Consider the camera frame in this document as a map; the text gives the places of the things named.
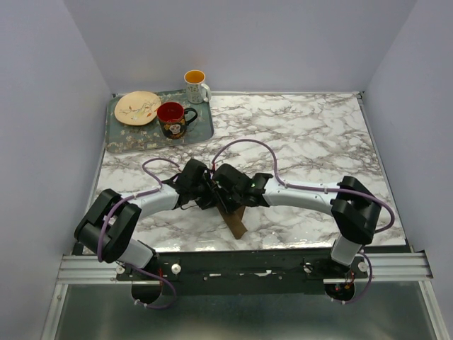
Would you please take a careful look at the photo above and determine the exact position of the brown cloth napkin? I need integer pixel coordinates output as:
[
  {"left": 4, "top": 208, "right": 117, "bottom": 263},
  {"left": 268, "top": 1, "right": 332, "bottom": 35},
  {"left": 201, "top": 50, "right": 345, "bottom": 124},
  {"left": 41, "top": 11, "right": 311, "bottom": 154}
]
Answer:
[{"left": 217, "top": 203, "right": 248, "bottom": 239}]

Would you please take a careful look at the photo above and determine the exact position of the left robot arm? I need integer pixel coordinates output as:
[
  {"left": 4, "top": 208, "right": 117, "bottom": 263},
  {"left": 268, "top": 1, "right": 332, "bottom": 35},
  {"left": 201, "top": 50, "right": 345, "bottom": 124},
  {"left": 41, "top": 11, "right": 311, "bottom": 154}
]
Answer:
[{"left": 74, "top": 159, "right": 216, "bottom": 280}]

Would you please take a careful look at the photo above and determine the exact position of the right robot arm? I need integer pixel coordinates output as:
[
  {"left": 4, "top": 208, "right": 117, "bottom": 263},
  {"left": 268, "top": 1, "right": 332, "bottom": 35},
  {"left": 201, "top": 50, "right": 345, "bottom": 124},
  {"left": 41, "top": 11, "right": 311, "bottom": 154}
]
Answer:
[{"left": 212, "top": 164, "right": 382, "bottom": 278}]

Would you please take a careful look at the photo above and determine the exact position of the black skull mug red inside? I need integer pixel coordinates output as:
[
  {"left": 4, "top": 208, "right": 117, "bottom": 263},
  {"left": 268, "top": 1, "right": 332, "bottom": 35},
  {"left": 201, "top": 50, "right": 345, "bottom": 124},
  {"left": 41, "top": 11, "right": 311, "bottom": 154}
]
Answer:
[{"left": 156, "top": 102, "right": 198, "bottom": 140}]

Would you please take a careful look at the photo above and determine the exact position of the white mug orange inside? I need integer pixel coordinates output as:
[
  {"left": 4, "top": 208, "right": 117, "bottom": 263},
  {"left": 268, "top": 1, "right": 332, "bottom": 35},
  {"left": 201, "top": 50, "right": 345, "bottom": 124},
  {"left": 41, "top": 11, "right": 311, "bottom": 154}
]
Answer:
[{"left": 184, "top": 69, "right": 212, "bottom": 104}]

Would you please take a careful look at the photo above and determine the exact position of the floral green tray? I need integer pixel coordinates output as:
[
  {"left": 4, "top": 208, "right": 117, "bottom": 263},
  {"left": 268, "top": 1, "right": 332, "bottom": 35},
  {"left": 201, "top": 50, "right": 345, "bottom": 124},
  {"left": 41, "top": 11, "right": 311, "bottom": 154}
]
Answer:
[{"left": 105, "top": 89, "right": 214, "bottom": 154}]

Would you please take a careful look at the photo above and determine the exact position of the beige floral plate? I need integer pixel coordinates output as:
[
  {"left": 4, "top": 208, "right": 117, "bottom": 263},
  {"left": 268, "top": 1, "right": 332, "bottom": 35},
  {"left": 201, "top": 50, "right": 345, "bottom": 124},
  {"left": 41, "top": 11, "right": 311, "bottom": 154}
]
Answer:
[{"left": 114, "top": 91, "right": 161, "bottom": 126}]

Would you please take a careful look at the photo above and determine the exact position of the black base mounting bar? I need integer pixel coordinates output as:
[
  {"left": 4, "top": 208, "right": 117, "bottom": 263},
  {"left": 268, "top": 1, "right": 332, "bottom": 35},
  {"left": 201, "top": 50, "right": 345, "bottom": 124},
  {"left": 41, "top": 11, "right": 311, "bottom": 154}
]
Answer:
[{"left": 116, "top": 248, "right": 367, "bottom": 297}]

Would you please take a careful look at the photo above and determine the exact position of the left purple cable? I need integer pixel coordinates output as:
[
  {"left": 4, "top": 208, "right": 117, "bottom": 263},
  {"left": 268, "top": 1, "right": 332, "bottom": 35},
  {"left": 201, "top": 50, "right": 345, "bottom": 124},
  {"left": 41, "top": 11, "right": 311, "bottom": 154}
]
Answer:
[{"left": 96, "top": 158, "right": 181, "bottom": 311}]

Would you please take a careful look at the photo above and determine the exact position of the purple cable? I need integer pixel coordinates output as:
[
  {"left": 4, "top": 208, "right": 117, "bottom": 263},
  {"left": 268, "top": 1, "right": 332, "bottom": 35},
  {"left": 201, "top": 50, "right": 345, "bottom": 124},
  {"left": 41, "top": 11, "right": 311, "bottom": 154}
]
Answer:
[
  {"left": 211, "top": 138, "right": 396, "bottom": 305},
  {"left": 96, "top": 158, "right": 181, "bottom": 311}
]

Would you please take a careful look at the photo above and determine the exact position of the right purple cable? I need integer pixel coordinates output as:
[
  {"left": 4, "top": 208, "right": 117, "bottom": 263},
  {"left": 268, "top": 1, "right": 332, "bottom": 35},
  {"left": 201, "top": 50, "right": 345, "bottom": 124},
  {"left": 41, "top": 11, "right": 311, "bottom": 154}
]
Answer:
[{"left": 211, "top": 138, "right": 396, "bottom": 305}]

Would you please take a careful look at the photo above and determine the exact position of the aluminium frame rail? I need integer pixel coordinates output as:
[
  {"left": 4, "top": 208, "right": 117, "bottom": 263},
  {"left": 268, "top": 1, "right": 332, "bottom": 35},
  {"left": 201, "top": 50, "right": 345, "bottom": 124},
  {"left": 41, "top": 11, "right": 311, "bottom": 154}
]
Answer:
[{"left": 41, "top": 252, "right": 450, "bottom": 339}]

